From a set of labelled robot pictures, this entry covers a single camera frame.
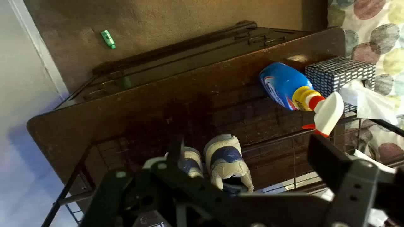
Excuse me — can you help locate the blue spray bottle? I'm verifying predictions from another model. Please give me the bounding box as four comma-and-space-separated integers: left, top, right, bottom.
257, 62, 345, 138

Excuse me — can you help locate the patterned tissue box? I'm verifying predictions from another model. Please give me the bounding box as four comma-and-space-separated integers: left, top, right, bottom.
304, 56, 377, 115

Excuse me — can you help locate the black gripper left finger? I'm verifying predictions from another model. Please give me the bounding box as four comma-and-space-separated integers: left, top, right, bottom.
80, 134, 186, 227

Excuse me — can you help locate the small green object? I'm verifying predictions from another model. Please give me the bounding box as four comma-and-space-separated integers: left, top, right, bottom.
99, 29, 117, 51

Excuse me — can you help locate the black metal shoe rack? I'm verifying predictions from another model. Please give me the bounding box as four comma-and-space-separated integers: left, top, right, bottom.
41, 112, 404, 227

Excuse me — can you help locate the white and blue sneaker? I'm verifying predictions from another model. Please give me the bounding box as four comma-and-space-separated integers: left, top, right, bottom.
202, 133, 256, 197
141, 145, 204, 181

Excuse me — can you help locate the dark wooden dresser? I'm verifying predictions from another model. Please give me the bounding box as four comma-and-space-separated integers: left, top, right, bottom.
25, 19, 347, 203

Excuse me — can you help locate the white tissue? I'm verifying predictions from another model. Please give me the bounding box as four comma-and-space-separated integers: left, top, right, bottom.
338, 80, 398, 125

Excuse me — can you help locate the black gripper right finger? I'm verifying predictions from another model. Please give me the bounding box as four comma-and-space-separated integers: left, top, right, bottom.
308, 133, 381, 227

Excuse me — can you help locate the bed with dotted bedspread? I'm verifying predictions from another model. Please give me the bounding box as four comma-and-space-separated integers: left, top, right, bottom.
326, 0, 404, 165

